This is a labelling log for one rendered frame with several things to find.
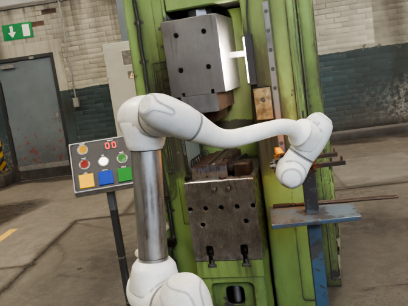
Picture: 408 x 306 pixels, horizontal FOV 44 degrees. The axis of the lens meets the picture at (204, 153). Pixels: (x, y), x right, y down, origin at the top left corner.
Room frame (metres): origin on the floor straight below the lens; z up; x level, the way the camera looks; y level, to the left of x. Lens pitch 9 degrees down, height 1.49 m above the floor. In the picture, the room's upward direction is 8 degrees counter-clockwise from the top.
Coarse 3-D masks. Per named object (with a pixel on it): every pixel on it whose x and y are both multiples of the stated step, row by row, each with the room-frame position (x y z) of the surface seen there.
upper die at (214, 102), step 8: (192, 96) 2.69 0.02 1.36; (200, 96) 2.68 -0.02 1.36; (208, 96) 2.67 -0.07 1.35; (216, 96) 2.66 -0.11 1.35; (224, 96) 2.82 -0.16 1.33; (232, 96) 3.02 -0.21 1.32; (192, 104) 2.69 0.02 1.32; (200, 104) 2.68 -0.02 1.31; (208, 104) 2.67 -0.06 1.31; (216, 104) 2.66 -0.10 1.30; (224, 104) 2.79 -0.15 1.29; (200, 112) 2.68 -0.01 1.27
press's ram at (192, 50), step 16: (208, 16) 2.65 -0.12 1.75; (224, 16) 2.84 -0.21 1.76; (176, 32) 2.70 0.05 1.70; (192, 32) 2.68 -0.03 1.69; (208, 32) 2.65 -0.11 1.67; (224, 32) 2.78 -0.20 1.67; (176, 48) 2.70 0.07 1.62; (192, 48) 2.68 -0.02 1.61; (208, 48) 2.66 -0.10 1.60; (224, 48) 2.73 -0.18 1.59; (176, 64) 2.71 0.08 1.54; (192, 64) 2.68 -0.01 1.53; (208, 64) 2.66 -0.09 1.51; (224, 64) 2.68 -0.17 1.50; (176, 80) 2.71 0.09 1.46; (192, 80) 2.69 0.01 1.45; (208, 80) 2.66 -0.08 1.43; (224, 80) 2.64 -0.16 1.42; (176, 96) 2.72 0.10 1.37
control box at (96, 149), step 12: (72, 144) 2.72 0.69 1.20; (84, 144) 2.72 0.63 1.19; (96, 144) 2.72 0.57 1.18; (108, 144) 2.73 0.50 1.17; (120, 144) 2.73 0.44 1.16; (72, 156) 2.68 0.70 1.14; (84, 156) 2.69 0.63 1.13; (96, 156) 2.69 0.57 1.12; (108, 156) 2.69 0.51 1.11; (72, 168) 2.65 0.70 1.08; (84, 168) 2.65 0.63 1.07; (96, 168) 2.65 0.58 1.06; (108, 168) 2.66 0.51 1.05; (96, 180) 2.62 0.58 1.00; (132, 180) 2.63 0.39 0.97; (84, 192) 2.60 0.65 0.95; (96, 192) 2.64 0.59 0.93
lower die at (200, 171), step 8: (216, 152) 3.04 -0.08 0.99; (240, 152) 3.05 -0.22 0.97; (200, 160) 2.90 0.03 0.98; (208, 160) 2.81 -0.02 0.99; (224, 160) 2.73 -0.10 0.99; (232, 160) 2.80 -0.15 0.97; (192, 168) 2.71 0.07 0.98; (200, 168) 2.69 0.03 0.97; (208, 168) 2.68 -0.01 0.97; (216, 168) 2.67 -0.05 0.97; (224, 168) 2.66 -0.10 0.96; (192, 176) 2.71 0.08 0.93; (200, 176) 2.70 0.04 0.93; (208, 176) 2.68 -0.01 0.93; (216, 176) 2.67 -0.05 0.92
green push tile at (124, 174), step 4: (120, 168) 2.66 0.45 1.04; (124, 168) 2.66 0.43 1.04; (128, 168) 2.66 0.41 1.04; (120, 172) 2.64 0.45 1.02; (124, 172) 2.64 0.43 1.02; (128, 172) 2.65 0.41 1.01; (120, 176) 2.63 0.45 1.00; (124, 176) 2.63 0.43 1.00; (128, 176) 2.64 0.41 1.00; (120, 180) 2.62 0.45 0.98; (124, 180) 2.62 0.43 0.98; (128, 180) 2.63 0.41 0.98
